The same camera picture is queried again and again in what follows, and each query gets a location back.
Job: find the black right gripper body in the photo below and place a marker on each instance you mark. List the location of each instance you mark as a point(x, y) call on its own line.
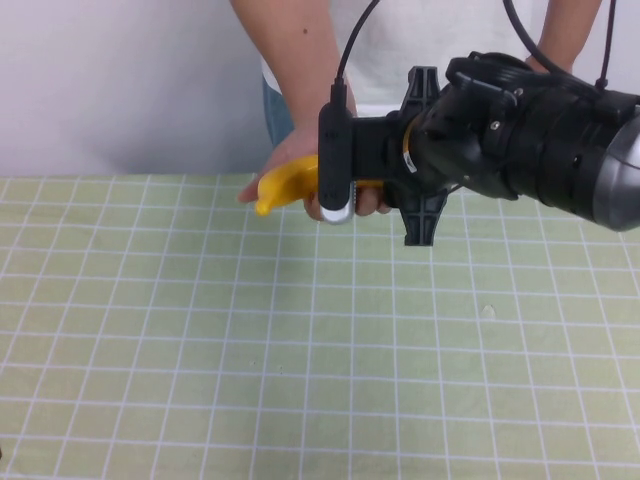
point(425, 150)

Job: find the yellow plastic banana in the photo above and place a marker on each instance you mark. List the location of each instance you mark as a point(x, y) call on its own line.
point(285, 187)

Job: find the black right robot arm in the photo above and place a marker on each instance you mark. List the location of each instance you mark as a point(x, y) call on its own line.
point(560, 150)

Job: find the person's right hand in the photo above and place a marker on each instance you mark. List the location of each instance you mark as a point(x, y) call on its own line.
point(287, 150)

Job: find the blue jeans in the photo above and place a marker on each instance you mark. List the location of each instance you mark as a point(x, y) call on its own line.
point(277, 115)

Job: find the green white-grid tablecloth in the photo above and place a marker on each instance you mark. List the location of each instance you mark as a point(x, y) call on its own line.
point(200, 350)

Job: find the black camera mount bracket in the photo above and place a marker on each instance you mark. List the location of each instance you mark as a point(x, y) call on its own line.
point(372, 147)

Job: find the black oblong wrist camera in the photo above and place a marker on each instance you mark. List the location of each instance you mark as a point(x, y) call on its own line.
point(337, 160)

